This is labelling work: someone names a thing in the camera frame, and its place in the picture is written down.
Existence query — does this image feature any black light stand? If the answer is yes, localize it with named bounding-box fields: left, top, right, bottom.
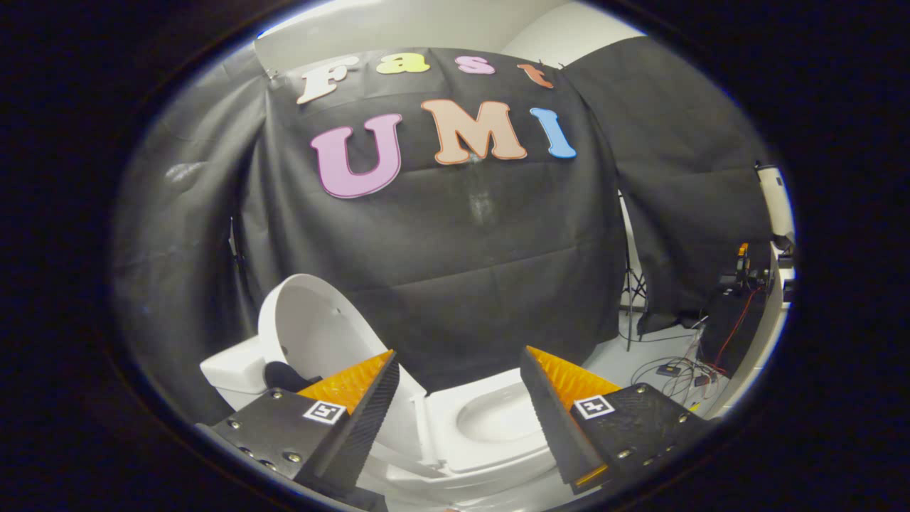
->
left=617, top=188, right=649, bottom=353

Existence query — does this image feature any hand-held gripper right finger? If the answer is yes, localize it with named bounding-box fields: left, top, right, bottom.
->
left=519, top=345, right=713, bottom=496

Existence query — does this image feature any orange and black gripper device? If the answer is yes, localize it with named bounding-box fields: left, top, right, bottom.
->
left=718, top=243, right=761, bottom=292

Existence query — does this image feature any tangle of floor cables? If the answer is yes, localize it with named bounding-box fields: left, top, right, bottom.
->
left=629, top=316, right=726, bottom=410

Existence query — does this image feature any white ceramic toilet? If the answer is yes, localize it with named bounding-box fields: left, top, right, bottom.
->
left=199, top=334, right=569, bottom=509

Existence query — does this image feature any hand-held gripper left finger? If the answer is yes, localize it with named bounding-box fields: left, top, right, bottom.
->
left=193, top=348, right=400, bottom=498

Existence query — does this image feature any white toilet lid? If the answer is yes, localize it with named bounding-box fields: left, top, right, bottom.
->
left=257, top=274, right=427, bottom=463

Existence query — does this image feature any white table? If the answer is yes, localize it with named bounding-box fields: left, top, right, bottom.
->
left=711, top=299, right=790, bottom=420

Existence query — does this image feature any black cloth covered table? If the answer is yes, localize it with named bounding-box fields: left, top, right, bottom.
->
left=700, top=281, right=772, bottom=378

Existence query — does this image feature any white toilet seat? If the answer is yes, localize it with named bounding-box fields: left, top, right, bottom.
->
left=423, top=366, right=562, bottom=474

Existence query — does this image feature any red cable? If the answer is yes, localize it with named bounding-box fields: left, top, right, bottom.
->
left=711, top=288, right=758, bottom=370

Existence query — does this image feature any black backdrop cloth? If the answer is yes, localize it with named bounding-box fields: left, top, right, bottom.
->
left=110, top=36, right=772, bottom=427

